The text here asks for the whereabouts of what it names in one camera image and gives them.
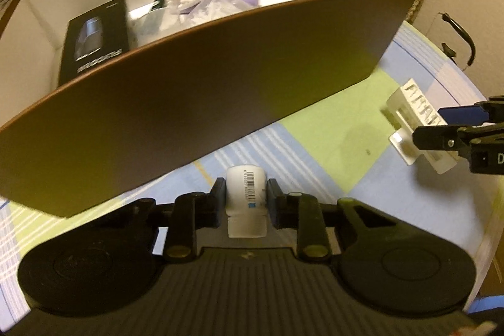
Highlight black cabinet handle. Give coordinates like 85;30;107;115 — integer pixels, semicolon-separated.
439;12;477;67

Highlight white labelled bottle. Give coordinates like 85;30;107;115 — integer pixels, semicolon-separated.
225;165;267;239

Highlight translucent plastic cup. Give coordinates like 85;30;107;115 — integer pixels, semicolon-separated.
130;3;167;47

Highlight checkered tablecloth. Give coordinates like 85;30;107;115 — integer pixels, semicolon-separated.
1;23;503;329

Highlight brown white cardboard box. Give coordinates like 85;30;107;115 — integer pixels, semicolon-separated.
1;0;414;217

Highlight white plastic blister pack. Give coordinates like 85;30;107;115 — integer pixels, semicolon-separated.
384;77;461;176

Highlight black shaver box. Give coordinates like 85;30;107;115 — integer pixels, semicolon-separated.
58;0;137;86

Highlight clear cotton swab bag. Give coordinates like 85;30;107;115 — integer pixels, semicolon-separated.
167;0;255;26

